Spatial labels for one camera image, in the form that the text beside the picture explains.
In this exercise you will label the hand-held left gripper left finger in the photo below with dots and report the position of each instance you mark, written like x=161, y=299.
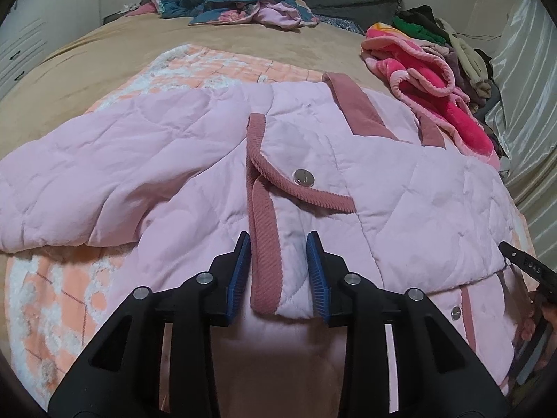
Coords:
x=242, y=270

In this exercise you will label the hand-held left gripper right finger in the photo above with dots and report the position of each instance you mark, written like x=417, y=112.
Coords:
x=314, y=270

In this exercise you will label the white wardrobe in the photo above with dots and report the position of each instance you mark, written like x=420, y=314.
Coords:
x=39, y=21

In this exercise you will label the pink quilted jacket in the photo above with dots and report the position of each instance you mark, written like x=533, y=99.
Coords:
x=182, y=165

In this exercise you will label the pink fleece blanket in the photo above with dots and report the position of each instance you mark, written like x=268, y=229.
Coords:
x=422, y=78

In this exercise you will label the white satin curtain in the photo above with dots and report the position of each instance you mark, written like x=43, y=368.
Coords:
x=526, y=96

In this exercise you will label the pink cloth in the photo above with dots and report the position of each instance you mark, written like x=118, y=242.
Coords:
x=141, y=9

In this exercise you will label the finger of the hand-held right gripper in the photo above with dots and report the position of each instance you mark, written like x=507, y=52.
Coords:
x=528, y=265

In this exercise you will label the orange white checkered blanket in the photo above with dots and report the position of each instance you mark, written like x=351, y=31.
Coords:
x=56, y=305

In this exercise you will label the tan bedspread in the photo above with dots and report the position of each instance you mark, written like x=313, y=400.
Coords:
x=130, y=39

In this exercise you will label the blue patterned sheet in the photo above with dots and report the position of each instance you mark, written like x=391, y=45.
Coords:
x=341, y=24

